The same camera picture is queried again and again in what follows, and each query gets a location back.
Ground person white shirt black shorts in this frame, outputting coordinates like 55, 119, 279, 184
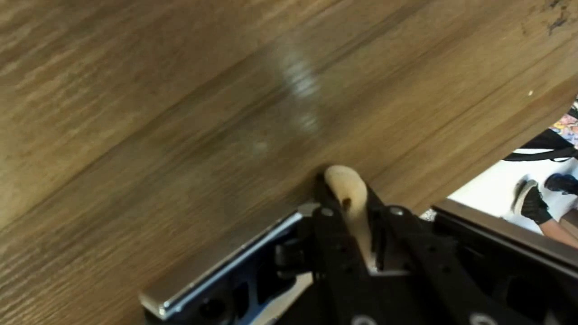
512, 170, 578, 249

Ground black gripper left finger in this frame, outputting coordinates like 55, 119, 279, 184
302, 172, 371, 325

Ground tan potato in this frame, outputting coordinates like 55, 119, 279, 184
324, 164, 380, 275

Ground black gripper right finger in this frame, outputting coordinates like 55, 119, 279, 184
367, 190, 503, 325

